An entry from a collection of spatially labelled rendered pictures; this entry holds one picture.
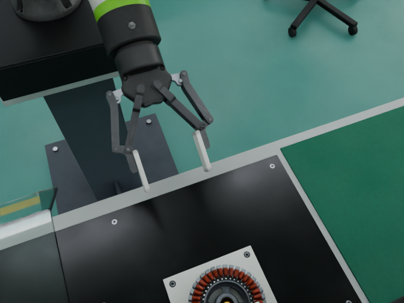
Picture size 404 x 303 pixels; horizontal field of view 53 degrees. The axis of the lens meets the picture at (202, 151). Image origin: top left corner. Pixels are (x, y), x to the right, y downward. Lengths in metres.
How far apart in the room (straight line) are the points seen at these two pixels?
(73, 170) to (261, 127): 0.80
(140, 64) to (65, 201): 1.06
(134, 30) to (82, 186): 1.07
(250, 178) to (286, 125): 1.06
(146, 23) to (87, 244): 0.37
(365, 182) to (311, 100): 1.12
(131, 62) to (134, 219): 0.26
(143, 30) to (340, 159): 0.44
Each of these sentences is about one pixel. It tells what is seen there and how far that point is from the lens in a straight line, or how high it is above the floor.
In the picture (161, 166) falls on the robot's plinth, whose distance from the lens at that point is 1.62.
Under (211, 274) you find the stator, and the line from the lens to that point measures 0.62.
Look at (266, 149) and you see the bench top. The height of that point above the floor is 0.75.
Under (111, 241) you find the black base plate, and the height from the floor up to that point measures 0.77.
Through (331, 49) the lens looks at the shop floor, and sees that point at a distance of 2.14.
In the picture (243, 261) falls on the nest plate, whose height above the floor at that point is 0.78.
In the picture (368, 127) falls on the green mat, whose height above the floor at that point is 0.75.
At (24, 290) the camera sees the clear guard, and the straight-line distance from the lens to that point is 0.39.
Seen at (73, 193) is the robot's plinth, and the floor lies 0.02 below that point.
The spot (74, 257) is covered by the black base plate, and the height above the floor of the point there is 0.77.
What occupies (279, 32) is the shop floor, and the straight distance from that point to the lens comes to 2.17.
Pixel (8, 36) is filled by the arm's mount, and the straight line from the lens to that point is 0.95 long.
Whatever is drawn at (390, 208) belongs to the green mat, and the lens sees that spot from 0.80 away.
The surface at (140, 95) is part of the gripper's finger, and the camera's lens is 0.65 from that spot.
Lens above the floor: 1.42
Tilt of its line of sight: 58 degrees down
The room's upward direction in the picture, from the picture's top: straight up
